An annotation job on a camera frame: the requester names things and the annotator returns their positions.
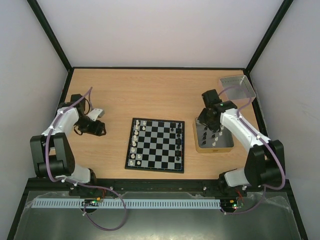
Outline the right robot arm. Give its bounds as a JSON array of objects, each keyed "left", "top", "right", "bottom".
[{"left": 197, "top": 89, "right": 286, "bottom": 196}]

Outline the grey slotted cable duct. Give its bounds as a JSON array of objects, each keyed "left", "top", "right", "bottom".
[{"left": 31, "top": 198, "right": 221, "bottom": 210}]

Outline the black aluminium frame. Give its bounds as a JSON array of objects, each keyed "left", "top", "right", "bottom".
[{"left": 7, "top": 0, "right": 308, "bottom": 240}]

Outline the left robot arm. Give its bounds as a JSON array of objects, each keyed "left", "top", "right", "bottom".
[{"left": 30, "top": 94, "right": 107, "bottom": 187}]

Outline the black chess board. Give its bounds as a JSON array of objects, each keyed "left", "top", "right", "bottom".
[{"left": 124, "top": 118, "right": 185, "bottom": 174}]

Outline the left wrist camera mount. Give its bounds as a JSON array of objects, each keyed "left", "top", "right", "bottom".
[{"left": 87, "top": 108, "right": 105, "bottom": 122}]

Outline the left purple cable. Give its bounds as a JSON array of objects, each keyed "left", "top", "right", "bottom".
[{"left": 44, "top": 86, "right": 128, "bottom": 231}]

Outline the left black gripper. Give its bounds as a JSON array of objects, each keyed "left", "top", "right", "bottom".
[{"left": 75, "top": 115, "right": 106, "bottom": 137}]

